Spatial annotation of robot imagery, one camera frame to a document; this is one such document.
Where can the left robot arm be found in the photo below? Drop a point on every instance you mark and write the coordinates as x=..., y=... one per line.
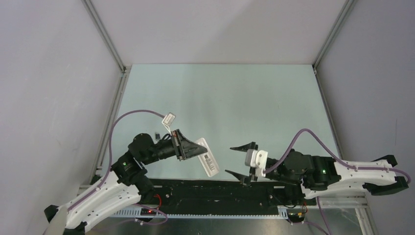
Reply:
x=124, y=184

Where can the right aluminium frame post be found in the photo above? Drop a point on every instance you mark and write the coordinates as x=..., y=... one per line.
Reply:
x=334, y=31

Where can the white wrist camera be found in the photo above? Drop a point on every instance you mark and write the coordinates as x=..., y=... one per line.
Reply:
x=256, y=160
x=168, y=120

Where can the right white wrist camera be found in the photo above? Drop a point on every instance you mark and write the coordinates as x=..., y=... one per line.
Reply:
x=256, y=160

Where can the aluminium frame post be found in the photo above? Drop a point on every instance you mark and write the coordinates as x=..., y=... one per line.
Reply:
x=334, y=31
x=102, y=31

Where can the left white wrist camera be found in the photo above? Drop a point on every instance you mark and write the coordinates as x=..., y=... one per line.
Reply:
x=168, y=120

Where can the electronics board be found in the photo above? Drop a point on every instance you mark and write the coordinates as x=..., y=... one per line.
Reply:
x=296, y=217
x=148, y=212

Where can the white remote control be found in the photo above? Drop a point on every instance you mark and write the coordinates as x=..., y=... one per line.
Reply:
x=207, y=159

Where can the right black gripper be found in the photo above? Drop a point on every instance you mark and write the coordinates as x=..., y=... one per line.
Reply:
x=243, y=147

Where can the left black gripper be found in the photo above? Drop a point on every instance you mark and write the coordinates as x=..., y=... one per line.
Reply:
x=186, y=149

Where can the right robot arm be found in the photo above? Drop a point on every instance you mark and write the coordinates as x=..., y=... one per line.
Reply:
x=308, y=177

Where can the right electronics board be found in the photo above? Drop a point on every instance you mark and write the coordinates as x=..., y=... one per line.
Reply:
x=296, y=217

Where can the left electronics board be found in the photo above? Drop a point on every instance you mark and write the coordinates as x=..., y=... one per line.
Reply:
x=148, y=212

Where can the left aluminium frame post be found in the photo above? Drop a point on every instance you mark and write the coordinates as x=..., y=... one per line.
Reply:
x=102, y=31

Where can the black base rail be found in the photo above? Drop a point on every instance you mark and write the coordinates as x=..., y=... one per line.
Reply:
x=206, y=197

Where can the grey slotted cable duct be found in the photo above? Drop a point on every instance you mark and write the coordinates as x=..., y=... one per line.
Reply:
x=137, y=212

